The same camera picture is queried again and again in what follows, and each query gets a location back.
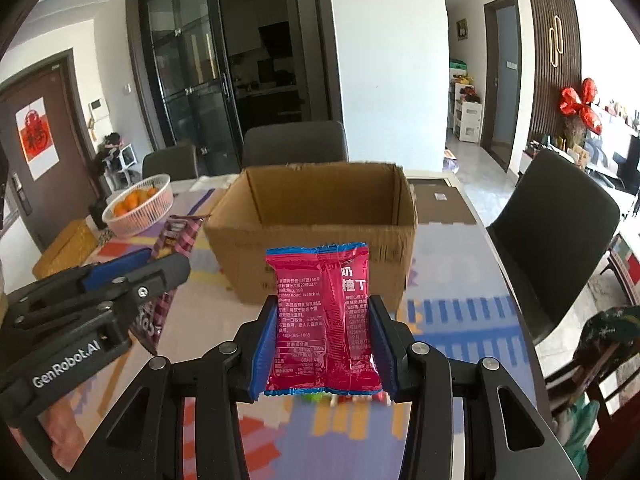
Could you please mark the red paper door poster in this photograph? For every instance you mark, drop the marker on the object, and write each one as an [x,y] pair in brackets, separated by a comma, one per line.
[36,138]

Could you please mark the oranges in basket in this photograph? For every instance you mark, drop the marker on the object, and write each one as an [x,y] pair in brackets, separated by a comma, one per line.
[133,200]

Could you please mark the green candy bag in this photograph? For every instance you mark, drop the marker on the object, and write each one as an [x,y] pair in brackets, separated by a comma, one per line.
[334,399]

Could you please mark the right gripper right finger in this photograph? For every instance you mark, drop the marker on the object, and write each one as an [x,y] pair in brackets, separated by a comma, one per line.
[504,435]

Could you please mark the black glass cabinet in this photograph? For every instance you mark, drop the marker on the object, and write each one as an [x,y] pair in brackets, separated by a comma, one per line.
[207,71]

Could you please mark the flat cardboard sheet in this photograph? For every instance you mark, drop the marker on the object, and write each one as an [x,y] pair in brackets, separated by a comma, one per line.
[441,204]

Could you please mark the black chair right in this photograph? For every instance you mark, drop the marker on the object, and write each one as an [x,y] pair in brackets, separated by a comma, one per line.
[550,236]

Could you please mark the black chair middle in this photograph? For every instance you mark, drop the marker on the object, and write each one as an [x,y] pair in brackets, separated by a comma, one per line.
[295,143]

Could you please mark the wooden chair with cushion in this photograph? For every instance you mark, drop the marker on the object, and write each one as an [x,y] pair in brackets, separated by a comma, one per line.
[608,340]

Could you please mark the black chair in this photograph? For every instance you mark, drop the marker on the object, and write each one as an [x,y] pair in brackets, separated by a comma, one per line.
[550,236]
[295,143]
[178,161]

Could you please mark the white fruit basket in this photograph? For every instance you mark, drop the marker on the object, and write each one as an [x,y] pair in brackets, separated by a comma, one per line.
[139,207]

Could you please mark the white drawer cabinet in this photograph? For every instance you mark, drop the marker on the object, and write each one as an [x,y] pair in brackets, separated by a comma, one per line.
[467,112]

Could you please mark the red bow decoration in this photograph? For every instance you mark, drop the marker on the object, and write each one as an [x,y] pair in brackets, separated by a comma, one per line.
[579,103]

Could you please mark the red snack packet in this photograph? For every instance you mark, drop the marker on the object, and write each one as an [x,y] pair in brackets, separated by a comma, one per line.
[322,340]

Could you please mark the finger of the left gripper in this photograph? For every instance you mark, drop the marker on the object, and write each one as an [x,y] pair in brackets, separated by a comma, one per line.
[124,293]
[80,279]

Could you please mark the black chair left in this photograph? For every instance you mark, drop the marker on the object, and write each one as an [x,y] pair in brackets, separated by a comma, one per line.
[178,161]

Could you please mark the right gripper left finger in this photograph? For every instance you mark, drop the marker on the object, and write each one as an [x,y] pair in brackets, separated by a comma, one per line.
[141,437]

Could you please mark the purple Costa cookie packet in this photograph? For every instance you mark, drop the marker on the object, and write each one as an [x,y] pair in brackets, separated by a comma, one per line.
[173,248]

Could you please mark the brown entrance door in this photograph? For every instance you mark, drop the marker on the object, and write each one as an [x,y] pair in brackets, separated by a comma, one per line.
[67,191]

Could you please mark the brown cardboard box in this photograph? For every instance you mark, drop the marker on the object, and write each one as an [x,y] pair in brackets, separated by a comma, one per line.
[312,205]

